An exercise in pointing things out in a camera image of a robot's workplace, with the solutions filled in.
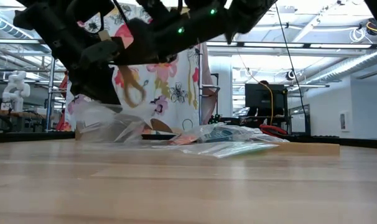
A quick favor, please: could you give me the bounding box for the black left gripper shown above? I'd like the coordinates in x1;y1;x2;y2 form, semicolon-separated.
49;29;121;106

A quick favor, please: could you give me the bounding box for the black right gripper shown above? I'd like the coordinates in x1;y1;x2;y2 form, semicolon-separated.
119;18;180;66

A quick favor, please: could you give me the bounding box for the large tan rubber band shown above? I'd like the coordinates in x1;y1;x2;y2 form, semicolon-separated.
97;29;147;109

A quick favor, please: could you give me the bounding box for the wide dark blue rubber band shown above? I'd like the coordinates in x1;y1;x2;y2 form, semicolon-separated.
207;129;236;142

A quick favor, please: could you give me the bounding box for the green rubber band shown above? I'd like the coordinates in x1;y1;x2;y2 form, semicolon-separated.
235;148;272;156

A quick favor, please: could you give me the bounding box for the white floral cloth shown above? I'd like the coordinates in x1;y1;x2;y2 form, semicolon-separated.
65;5;208;136

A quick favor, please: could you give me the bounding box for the open cardboard box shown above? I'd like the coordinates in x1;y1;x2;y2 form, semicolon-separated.
75;112;174;141

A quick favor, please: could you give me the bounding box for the background workbench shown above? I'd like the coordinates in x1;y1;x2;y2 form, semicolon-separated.
0;108;48;133

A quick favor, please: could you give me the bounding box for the dark background equipment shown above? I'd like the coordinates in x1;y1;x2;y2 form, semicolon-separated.
208;114;224;125

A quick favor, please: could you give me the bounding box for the black monitor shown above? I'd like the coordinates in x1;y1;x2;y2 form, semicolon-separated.
244;82;287;110

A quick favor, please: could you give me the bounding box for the black red work glove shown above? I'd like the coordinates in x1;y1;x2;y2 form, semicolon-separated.
258;124;289;138

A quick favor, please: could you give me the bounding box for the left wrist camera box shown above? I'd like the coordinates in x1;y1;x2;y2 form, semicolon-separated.
79;39;123;68

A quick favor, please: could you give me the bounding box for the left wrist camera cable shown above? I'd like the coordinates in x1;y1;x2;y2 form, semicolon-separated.
112;0;129;25

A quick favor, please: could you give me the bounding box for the black table frame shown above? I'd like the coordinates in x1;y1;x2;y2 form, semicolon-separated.
0;131;377;149

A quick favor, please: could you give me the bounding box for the yellow hanging cable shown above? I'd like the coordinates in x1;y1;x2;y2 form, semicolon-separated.
238;54;275;126

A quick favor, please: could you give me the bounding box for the thin black hanging cable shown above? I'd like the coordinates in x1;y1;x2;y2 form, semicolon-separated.
274;2;312;135

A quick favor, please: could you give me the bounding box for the white wall panel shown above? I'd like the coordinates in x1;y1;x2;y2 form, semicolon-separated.
339;111;348;132

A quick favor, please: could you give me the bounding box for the white ceiling cable coil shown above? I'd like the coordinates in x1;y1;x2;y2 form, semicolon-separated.
349;27;367;44

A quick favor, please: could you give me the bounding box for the ceiling cable reel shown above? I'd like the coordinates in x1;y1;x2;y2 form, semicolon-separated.
365;17;377;36

